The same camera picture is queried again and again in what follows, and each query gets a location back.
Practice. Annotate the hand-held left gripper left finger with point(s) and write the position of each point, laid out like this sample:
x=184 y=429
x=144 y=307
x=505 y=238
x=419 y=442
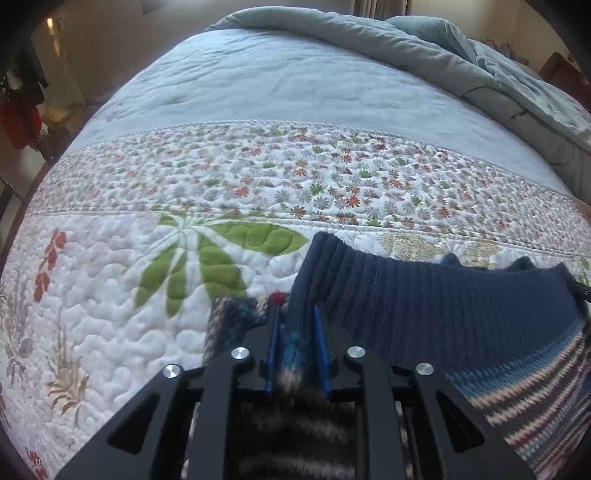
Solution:
x=273 y=346

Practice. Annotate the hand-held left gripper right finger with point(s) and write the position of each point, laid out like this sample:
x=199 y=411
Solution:
x=322 y=346

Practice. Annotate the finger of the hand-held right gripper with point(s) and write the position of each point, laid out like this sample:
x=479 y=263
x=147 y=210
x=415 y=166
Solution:
x=582 y=290

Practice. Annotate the blue striped knit sweater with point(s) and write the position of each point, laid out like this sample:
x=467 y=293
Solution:
x=415 y=314

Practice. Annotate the floral quilted bedspread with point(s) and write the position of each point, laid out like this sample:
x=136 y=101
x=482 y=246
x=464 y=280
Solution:
x=115 y=277

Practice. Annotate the wooden headboard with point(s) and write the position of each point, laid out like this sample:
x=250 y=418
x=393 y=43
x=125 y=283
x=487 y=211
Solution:
x=561 y=74

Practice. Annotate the patterned pillow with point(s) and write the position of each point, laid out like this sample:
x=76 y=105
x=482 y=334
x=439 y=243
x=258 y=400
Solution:
x=505 y=50

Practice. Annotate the grey duvet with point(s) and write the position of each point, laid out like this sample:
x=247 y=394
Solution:
x=369 y=46

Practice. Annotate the red hanging garment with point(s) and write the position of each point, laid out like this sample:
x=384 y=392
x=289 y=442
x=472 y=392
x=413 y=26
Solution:
x=18 y=124

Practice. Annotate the beige curtain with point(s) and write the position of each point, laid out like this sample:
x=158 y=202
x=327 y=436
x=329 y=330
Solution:
x=374 y=8

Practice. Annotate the black hanging garment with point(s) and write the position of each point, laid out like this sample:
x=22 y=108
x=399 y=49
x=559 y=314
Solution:
x=25 y=74

